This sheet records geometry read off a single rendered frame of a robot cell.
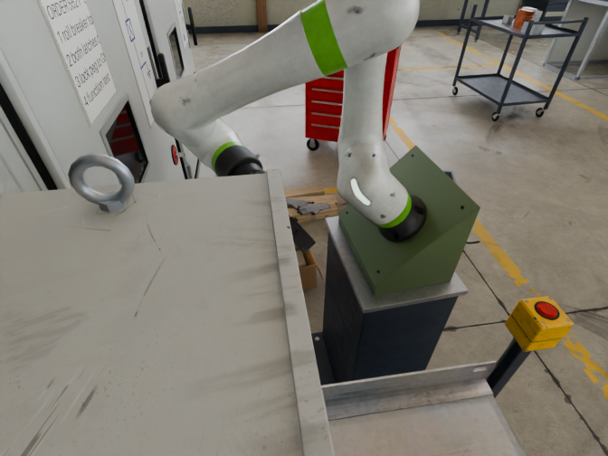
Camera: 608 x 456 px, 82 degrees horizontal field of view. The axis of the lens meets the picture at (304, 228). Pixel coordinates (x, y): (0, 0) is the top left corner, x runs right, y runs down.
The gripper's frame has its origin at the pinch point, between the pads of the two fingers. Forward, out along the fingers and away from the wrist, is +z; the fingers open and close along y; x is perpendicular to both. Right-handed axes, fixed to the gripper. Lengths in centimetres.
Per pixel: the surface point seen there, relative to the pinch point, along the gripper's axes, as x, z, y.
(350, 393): -12.6, 22.1, -19.6
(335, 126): 86, -171, -163
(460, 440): -2.8, 39.1, -26.8
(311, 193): 29, -124, -151
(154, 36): 7, -72, 12
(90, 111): -10.8, -21.2, 29.1
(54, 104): -11.7, -14.7, 34.9
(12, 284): -14.7, 17.0, 40.3
